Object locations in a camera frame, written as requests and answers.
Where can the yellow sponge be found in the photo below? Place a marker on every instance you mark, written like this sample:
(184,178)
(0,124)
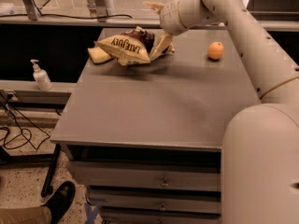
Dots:
(98,55)

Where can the drawer knob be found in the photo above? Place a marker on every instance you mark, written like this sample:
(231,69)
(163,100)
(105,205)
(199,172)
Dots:
(162,207)
(165,183)

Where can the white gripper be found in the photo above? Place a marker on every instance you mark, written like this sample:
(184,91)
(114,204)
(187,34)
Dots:
(170,17)

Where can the black shoe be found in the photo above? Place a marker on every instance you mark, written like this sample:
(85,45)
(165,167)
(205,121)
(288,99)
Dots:
(61,201)

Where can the orange fruit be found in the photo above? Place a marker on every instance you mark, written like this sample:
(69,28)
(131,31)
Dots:
(215,50)

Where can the white pump bottle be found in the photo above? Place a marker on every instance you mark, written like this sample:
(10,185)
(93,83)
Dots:
(41,76)

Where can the brown chip bag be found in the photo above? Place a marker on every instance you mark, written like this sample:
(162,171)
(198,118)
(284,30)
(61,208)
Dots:
(131,47)

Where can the top drawer knob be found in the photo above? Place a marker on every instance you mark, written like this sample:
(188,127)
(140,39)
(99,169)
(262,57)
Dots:
(165,183)

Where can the grey drawer cabinet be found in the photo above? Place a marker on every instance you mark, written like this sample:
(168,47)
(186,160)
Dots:
(124,130)

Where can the black table leg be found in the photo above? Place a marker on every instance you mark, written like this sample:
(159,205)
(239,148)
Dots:
(47,187)

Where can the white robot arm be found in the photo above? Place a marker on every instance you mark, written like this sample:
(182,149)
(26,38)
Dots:
(260,147)

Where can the tan trouser leg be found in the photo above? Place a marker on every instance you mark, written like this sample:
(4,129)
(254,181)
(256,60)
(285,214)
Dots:
(33,215)

